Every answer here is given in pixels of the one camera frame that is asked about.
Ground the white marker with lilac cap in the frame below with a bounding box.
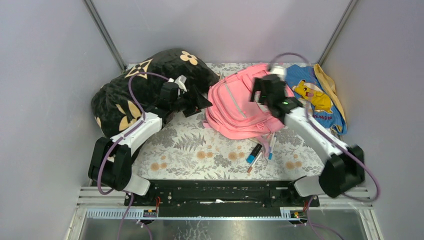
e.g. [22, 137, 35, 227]
[266, 132, 275, 154]

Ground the white marker with blue cap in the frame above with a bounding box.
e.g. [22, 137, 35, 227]
[268, 136, 276, 160]

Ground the pink student backpack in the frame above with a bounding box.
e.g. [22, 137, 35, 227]
[203, 63, 285, 140]

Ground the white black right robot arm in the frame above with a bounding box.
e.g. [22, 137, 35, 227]
[250, 74, 365, 206]

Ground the black highlighter with blue cap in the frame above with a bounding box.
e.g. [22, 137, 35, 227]
[246, 143, 263, 164]

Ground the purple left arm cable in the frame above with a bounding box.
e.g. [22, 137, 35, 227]
[96, 71, 173, 240]

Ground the black pillow with beige flowers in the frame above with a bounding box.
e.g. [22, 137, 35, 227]
[90, 48, 220, 138]

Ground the floral table mat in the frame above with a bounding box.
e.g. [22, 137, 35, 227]
[134, 63, 324, 180]

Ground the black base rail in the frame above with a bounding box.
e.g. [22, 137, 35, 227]
[91, 178, 357, 220]

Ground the white marker with brown cap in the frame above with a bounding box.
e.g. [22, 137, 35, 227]
[247, 151, 263, 174]

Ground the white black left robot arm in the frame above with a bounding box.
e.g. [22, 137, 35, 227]
[88, 75, 213, 206]

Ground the blue Pokemon t-shirt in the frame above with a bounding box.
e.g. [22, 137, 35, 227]
[285, 64, 348, 135]

